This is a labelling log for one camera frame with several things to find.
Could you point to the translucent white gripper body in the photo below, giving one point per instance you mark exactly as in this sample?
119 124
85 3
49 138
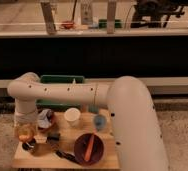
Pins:
25 123

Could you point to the yellow red apple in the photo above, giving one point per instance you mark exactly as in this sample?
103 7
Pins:
25 134

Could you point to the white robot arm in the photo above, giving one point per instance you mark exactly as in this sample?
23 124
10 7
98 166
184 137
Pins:
135 124

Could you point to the small metal cup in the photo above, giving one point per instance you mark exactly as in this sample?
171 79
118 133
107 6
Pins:
30 146

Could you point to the white paper cup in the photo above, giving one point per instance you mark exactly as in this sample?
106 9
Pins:
72 116

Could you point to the blue plastic cup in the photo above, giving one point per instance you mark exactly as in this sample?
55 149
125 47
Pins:
99 122

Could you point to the green plastic bin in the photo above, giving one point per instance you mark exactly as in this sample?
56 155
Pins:
59 79

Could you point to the wooden table board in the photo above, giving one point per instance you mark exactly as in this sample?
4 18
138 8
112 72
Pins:
44 158

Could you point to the dark red bowl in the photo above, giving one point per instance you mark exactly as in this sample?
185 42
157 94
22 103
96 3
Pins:
80 147

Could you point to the orange carrot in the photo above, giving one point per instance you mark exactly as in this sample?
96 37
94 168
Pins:
89 148

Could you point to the red object in background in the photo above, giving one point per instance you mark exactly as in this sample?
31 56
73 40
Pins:
68 24

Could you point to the green box in background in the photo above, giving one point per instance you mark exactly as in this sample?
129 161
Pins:
103 23

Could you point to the black machine in background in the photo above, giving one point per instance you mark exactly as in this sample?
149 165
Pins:
155 13

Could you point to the black handled utensil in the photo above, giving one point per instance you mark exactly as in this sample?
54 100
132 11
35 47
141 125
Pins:
60 153

